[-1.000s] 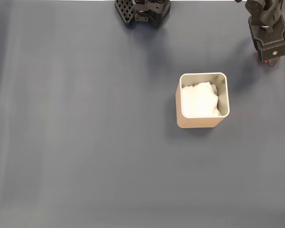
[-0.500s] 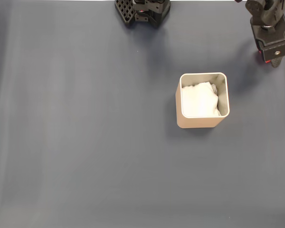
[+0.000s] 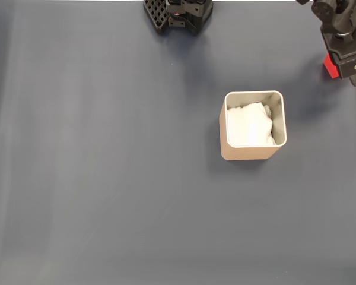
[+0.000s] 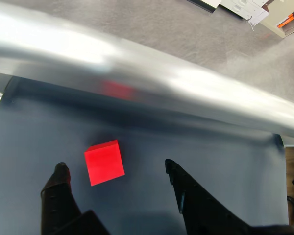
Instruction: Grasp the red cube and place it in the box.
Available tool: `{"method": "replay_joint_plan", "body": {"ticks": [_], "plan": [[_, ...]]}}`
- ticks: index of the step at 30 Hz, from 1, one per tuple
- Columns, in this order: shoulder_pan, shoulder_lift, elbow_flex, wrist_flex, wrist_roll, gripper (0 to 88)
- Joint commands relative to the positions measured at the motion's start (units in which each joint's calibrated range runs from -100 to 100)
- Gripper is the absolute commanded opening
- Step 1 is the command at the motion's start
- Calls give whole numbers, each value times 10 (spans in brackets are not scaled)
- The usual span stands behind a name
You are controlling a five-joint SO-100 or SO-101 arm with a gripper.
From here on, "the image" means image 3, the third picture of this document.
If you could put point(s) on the red cube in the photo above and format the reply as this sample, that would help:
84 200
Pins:
331 68

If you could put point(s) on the beige square box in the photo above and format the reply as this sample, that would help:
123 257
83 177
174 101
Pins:
249 153

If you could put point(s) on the white crumpled cloth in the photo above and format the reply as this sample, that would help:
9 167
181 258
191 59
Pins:
249 126

